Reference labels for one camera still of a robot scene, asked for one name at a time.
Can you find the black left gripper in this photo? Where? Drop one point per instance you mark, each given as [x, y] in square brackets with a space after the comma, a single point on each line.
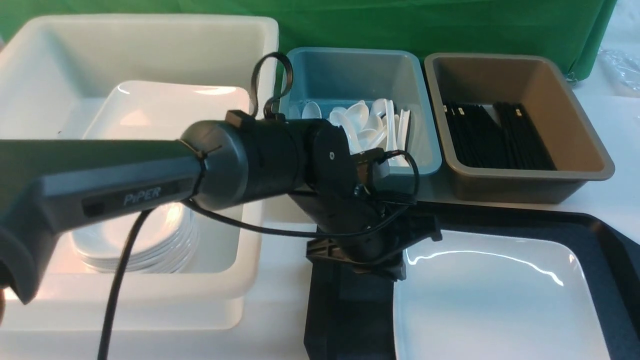
[366, 229]

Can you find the large white rice plate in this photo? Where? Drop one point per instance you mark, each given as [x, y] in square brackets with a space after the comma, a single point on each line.
[495, 297]

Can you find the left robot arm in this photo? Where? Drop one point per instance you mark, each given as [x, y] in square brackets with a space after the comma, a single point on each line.
[50, 187]

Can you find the black serving tray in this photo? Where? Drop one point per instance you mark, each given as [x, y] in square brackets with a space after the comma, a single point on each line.
[350, 315]

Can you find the pile of white spoons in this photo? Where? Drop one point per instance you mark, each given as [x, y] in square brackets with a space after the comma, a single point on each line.
[379, 124]

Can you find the pile of black chopsticks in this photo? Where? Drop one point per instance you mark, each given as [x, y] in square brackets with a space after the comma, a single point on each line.
[500, 137]

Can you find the teal plastic bin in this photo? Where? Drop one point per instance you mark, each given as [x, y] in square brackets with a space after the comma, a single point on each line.
[340, 77]

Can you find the stack of white small bowls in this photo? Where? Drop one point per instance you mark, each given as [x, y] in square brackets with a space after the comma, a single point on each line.
[164, 243]

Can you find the brown plastic bin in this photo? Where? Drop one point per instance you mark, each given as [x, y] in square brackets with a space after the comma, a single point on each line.
[572, 141]

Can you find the stack of white square plates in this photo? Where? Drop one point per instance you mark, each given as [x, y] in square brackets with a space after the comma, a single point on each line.
[157, 111]

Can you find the green backdrop cloth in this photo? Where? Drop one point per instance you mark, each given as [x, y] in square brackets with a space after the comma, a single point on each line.
[567, 32]

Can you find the large white plastic bin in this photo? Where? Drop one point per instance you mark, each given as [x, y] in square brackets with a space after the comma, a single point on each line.
[56, 73]

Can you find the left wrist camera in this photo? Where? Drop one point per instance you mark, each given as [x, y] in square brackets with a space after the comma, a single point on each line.
[372, 167]

